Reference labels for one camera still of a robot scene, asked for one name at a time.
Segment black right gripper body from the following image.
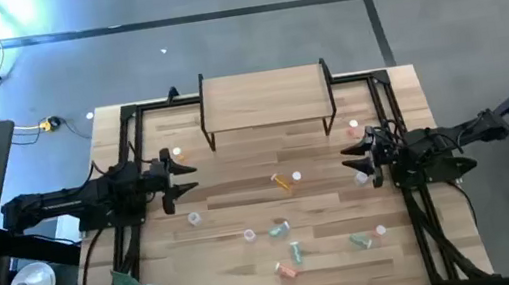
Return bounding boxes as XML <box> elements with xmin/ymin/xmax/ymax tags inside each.
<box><xmin>369</xmin><ymin>128</ymin><xmax>405</xmax><ymax>181</ymax></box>

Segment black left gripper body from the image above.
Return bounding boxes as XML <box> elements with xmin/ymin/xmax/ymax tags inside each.
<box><xmin>136</xmin><ymin>156</ymin><xmax>177</xmax><ymax>206</ymax></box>

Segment clear pill bottle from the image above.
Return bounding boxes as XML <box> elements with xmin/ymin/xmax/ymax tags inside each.
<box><xmin>352</xmin><ymin>169</ymin><xmax>372</xmax><ymax>188</ymax></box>

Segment green pill bottle white cap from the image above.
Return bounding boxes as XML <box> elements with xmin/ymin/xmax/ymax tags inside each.
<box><xmin>347</xmin><ymin>230</ymin><xmax>374</xmax><ymax>253</ymax></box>
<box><xmin>288</xmin><ymin>240</ymin><xmax>305</xmax><ymax>266</ymax></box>

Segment black plug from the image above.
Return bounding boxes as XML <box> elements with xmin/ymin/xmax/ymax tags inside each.
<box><xmin>47</xmin><ymin>114</ymin><xmax>64</xmax><ymax>132</ymax></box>

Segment black desk leg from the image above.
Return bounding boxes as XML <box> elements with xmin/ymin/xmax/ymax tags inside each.
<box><xmin>0</xmin><ymin>214</ymin><xmax>86</xmax><ymax>279</ymax></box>

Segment black frame clamp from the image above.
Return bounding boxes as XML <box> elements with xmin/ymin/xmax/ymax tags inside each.
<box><xmin>164</xmin><ymin>85</ymin><xmax>182</xmax><ymax>104</ymax></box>

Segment black floor cable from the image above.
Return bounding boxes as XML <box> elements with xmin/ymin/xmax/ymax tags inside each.
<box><xmin>7</xmin><ymin>114</ymin><xmax>93</xmax><ymax>151</ymax></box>

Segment wooden shelf black metal frame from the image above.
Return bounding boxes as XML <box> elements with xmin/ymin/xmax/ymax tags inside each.
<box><xmin>192</xmin><ymin>53</ymin><xmax>343</xmax><ymax>155</ymax></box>

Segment yellow floor cable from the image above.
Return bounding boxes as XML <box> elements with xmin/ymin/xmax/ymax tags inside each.
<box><xmin>0</xmin><ymin>0</ymin><xmax>44</xmax><ymax>136</ymax></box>

